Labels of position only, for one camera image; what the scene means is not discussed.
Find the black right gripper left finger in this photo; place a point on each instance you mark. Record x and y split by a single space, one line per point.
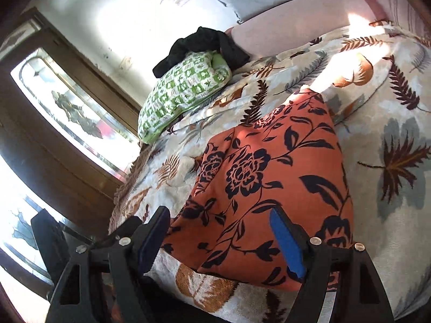
123 257

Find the orange black floral garment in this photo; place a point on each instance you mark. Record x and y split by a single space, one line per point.
289 159

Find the green white patterned pillow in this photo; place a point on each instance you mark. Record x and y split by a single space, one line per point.
183 87

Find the cream leaf pattern blanket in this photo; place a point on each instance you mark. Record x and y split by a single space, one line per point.
376 86

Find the black garment on pillow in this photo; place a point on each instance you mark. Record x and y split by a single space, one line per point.
204 39

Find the pink bed headboard cushion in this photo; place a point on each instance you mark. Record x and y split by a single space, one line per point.
298 22

